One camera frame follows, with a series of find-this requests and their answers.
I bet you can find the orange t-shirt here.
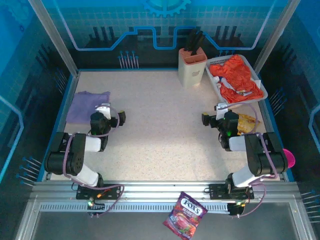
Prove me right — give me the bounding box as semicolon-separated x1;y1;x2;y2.
209;54;265;104

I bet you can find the yellow snack bag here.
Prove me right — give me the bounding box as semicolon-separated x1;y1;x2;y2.
236;113;261;133

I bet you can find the purple folded t-shirt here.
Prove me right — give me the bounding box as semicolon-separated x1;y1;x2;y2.
66;90;111;125

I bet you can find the white crumpled t-shirt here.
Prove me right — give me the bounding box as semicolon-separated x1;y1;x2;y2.
212;74;262;97

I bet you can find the beige knife block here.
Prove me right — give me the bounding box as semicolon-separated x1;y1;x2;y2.
178;48;208;88

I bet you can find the white plastic basket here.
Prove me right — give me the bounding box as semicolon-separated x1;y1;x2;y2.
205;54;269;107

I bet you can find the pink plastic cup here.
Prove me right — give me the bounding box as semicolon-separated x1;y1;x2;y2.
282;148;296;169

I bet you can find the small black controller board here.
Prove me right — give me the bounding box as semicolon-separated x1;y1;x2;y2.
86;198;106;218
226;199;251;218

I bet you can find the slotted metal strip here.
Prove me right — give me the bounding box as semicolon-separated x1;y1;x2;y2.
39;201;230;214

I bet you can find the purple Fox's candy bag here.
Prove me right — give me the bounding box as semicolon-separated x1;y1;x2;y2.
162;191;209;238

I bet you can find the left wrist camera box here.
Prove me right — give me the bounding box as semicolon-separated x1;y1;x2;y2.
94;102;111;120

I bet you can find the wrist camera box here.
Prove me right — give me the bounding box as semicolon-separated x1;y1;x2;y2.
214;101;230;120
94;102;111;120

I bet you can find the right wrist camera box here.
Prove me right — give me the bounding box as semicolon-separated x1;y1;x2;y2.
214;101;230;120

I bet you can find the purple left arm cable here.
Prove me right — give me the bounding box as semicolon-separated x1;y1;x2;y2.
62;106;125;217

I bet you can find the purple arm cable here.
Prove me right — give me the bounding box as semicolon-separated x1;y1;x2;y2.
62;106;125;217
226;102;280;217

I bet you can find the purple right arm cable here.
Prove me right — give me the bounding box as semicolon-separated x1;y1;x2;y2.
226;102;280;217

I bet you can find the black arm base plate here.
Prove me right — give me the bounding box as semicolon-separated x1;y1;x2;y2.
208;183;255;201
76;183;122;201

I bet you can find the aluminium frame rail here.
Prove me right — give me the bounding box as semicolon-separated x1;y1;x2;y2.
14;181;316;240

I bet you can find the aluminium corner post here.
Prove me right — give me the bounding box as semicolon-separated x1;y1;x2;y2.
252;0;302;75
28;0;80;76

